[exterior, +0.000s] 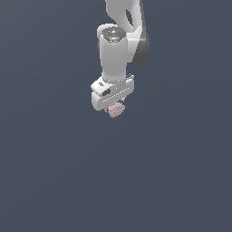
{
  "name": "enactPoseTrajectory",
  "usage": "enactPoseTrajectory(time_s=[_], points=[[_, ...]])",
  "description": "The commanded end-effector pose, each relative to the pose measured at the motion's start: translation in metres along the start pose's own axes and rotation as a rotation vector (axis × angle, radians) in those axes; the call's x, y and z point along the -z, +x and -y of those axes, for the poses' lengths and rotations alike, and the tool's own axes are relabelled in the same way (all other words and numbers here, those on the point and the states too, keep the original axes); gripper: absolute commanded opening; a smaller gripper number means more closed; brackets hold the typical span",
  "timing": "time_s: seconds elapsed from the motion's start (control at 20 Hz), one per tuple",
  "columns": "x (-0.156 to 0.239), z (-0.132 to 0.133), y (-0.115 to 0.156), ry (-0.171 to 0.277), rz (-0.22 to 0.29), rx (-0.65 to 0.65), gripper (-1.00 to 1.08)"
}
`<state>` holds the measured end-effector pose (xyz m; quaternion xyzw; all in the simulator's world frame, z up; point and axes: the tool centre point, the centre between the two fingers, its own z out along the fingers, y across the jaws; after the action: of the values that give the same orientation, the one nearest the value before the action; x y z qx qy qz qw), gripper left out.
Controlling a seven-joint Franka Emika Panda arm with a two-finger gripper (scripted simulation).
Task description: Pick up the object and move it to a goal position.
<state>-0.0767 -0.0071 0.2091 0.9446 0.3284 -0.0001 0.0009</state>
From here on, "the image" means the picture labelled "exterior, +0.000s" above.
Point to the small pink object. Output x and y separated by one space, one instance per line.
116 109

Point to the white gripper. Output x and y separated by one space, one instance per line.
110 92

